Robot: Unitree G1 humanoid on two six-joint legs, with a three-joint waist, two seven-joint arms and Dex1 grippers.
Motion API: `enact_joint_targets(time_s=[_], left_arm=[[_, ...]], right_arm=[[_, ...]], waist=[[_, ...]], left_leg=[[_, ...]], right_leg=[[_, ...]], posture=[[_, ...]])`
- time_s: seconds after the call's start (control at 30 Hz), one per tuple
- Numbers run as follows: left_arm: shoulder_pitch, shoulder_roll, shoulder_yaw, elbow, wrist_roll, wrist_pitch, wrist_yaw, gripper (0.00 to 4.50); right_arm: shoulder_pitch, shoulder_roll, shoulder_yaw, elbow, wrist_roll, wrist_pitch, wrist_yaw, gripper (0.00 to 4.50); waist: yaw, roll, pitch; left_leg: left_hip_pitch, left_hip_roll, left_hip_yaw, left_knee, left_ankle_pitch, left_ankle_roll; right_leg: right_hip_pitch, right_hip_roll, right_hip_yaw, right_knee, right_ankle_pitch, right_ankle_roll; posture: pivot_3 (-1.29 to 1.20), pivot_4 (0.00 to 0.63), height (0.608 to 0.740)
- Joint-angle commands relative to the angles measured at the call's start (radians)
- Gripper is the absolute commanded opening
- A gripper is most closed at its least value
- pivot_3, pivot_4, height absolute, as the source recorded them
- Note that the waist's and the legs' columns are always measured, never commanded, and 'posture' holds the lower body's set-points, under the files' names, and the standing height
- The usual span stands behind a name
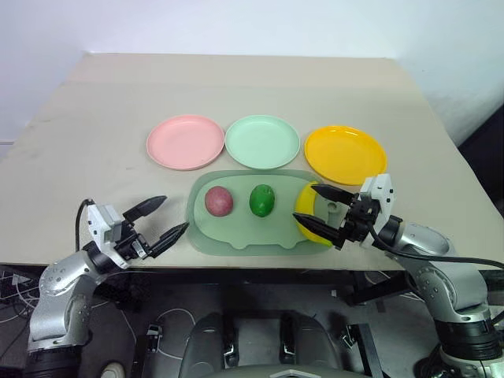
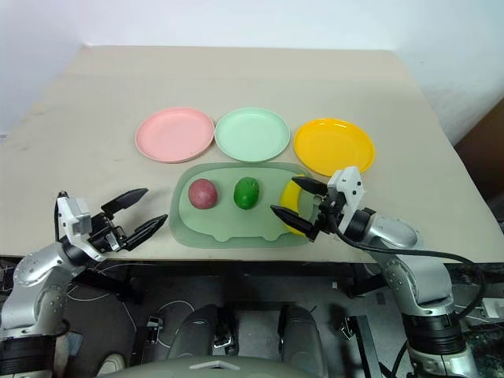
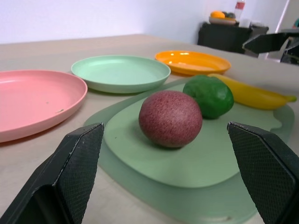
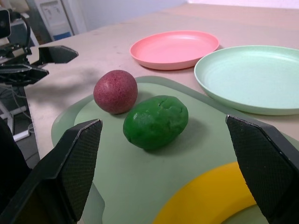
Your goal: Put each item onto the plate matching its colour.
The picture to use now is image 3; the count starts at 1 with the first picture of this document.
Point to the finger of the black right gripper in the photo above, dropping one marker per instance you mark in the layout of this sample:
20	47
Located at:
266	43
293	51

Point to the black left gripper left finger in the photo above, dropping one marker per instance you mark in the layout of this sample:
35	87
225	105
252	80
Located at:
58	177

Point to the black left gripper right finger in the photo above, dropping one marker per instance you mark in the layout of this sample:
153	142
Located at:
264	168

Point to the dark green-grey object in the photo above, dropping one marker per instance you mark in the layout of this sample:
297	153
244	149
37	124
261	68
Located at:
230	15

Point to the white fruit bowl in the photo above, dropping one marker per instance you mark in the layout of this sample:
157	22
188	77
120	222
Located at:
222	21

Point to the orange rounded object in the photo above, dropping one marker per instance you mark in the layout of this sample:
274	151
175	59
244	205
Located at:
217	14

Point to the orange plate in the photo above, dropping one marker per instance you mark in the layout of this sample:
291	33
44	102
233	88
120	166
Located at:
194	61

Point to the pink plate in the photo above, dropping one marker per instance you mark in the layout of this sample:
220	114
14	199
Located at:
32	98

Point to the red round fruit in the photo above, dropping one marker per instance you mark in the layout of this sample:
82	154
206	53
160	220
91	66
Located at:
170	119

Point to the light green plate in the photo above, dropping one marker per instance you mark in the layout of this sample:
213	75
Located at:
121	72

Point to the clear bottle red label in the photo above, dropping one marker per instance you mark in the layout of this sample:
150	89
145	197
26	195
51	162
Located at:
239	9

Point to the black cabinet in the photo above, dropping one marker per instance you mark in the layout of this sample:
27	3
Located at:
222	37

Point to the yellow banana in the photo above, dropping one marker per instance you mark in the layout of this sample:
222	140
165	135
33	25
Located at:
254	95

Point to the green cutting board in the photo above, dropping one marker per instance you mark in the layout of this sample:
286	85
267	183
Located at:
201	163

